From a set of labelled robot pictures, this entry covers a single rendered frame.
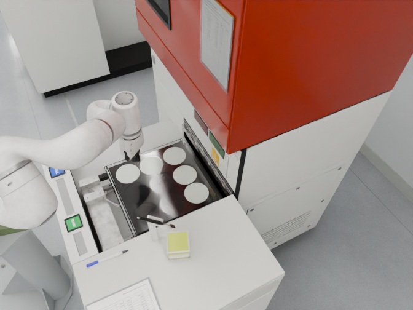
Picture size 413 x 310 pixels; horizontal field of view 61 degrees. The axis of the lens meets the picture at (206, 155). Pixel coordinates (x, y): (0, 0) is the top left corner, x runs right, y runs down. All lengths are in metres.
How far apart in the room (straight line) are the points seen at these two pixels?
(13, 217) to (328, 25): 0.91
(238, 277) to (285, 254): 1.16
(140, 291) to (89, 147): 0.54
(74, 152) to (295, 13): 0.61
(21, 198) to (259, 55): 0.65
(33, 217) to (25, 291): 1.52
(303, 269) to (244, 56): 1.69
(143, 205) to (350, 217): 1.61
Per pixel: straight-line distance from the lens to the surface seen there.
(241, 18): 0.83
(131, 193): 1.46
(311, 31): 0.99
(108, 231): 1.41
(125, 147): 1.30
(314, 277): 2.35
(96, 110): 1.11
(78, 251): 1.32
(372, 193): 2.80
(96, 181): 1.52
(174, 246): 1.18
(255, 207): 1.59
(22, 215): 0.91
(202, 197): 1.43
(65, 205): 1.43
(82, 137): 0.87
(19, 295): 2.42
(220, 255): 1.25
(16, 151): 0.88
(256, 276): 1.23
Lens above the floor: 2.11
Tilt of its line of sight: 51 degrees down
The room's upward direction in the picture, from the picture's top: 2 degrees clockwise
